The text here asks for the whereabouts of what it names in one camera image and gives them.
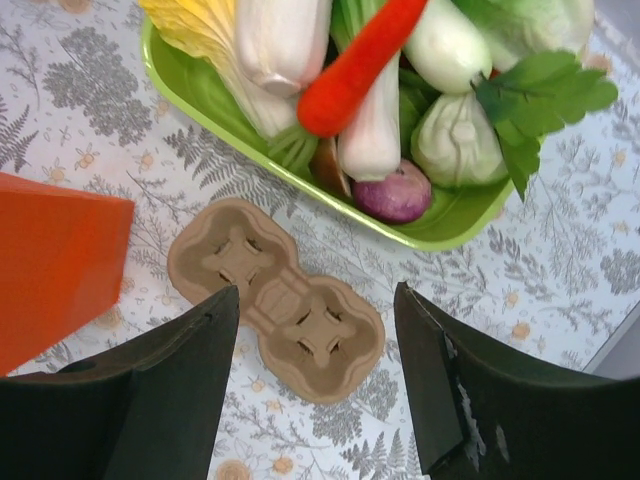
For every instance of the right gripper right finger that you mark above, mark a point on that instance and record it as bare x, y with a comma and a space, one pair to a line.
483, 410

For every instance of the pale green round cabbage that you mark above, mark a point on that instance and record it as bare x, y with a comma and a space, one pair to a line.
456, 146

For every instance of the purple onion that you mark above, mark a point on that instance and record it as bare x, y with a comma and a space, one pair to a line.
402, 197

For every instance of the green plastic basket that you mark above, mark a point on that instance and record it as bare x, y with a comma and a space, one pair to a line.
227, 157

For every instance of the white radish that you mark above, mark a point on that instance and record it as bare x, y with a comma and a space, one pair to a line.
369, 149

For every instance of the yellow cabbage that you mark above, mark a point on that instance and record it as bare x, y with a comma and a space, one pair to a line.
205, 30

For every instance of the bok choy dark green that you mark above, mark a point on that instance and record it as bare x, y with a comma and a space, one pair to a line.
445, 48

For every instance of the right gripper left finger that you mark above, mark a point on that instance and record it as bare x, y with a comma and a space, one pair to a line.
146, 409

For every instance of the cardboard cup carrier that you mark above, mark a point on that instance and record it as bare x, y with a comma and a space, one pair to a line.
315, 333

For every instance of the orange paper bag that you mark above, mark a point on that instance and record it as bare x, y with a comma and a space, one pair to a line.
62, 259

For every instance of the leafy green herb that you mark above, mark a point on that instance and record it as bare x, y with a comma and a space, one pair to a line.
540, 95

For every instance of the orange carrot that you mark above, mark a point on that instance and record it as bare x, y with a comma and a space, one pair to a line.
327, 107

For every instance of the napa cabbage long green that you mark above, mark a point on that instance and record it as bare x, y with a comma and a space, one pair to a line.
281, 44

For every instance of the light green lettuce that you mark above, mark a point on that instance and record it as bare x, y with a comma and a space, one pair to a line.
515, 29

